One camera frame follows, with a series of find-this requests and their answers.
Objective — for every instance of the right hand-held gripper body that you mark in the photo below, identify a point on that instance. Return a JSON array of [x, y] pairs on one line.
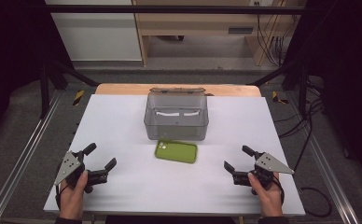
[[267, 166]]

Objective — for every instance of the white cabinet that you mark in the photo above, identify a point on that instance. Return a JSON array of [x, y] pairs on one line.
[[98, 37]]

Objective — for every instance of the grey translucent plastic box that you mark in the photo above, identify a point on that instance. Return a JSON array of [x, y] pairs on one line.
[[176, 127]]

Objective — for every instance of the wooden desk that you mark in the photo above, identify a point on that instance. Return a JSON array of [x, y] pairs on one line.
[[194, 23]]

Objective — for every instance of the yellow black striped tape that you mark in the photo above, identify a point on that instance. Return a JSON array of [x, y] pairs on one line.
[[277, 97], [78, 97]]

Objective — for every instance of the black curtain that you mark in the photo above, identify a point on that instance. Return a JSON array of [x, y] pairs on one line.
[[347, 77], [11, 46]]

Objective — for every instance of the aluminium floor rail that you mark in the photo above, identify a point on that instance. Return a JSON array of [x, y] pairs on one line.
[[20, 161], [325, 161]]

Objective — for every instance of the person's left hand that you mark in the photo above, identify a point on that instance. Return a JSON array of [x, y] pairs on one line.
[[71, 202]]

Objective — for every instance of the person's right hand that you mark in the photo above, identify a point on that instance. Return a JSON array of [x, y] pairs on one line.
[[270, 202]]

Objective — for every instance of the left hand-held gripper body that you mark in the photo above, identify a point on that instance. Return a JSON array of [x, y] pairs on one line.
[[72, 169]]

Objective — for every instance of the black horizontal frame bar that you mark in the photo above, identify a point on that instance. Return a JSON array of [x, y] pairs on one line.
[[169, 9]]

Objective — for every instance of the black metal stand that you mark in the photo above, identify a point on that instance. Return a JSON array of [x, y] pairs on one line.
[[45, 90], [302, 87]]

